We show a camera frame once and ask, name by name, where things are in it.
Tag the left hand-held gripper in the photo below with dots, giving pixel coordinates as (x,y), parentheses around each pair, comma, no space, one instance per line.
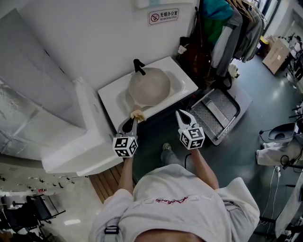
(124,146)

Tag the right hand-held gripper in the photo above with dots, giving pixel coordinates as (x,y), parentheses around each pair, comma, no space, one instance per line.
(193,138)

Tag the yellow sponge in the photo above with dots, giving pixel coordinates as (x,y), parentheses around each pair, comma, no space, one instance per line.
(137,116)

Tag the person's left forearm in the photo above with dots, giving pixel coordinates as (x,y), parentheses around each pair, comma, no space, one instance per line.
(125,172)

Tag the person's right forearm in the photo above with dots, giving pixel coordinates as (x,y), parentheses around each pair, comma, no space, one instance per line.
(203,165)

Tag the dark sink cabinet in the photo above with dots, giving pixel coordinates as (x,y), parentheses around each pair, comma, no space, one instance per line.
(161,118)

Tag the metal step platform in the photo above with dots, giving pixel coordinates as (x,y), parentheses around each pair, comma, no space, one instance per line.
(213,113)

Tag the person's right shoe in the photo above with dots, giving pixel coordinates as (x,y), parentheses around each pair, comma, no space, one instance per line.
(167,147)

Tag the white sink basin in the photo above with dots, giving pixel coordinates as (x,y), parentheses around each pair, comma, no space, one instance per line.
(106,99)

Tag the person's blue jeans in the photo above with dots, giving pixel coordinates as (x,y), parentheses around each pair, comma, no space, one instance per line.
(170,159)

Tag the white stepped platform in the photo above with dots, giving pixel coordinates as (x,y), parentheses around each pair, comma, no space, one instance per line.
(82,146)

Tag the black bag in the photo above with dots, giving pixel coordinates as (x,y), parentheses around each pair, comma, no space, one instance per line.
(222,80)

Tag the wooden slat board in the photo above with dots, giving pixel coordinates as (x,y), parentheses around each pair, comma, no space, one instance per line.
(106,184)

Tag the black faucet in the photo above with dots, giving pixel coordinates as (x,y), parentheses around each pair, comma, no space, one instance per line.
(137,66)

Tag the white plush item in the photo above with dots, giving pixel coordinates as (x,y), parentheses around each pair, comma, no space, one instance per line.
(234,70)

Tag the white bear bag charm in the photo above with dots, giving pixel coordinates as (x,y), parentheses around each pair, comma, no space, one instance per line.
(181,49)

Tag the person in white coat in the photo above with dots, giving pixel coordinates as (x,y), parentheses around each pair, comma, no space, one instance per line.
(177,212)

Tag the row of hanging clothes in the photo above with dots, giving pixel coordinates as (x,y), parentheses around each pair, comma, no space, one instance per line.
(227,35)

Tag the grey oval chair shell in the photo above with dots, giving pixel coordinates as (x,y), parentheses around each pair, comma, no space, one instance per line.
(281,132)

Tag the silver foil sheet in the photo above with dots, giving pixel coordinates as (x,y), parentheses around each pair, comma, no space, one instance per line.
(28,123)

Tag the black bin with yellow lid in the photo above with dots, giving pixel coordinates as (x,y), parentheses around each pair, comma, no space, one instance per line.
(262,46)

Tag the cardboard box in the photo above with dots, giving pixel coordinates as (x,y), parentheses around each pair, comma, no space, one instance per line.
(277,54)

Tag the beige locker cabinet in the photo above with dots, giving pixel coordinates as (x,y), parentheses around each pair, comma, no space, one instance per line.
(23,177)

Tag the black chair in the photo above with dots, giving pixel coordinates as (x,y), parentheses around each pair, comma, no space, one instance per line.
(42,208)

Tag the white desk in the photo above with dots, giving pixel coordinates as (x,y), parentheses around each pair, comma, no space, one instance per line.
(291,212)

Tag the no smoking wall sign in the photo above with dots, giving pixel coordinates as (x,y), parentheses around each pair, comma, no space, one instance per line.
(163,17)

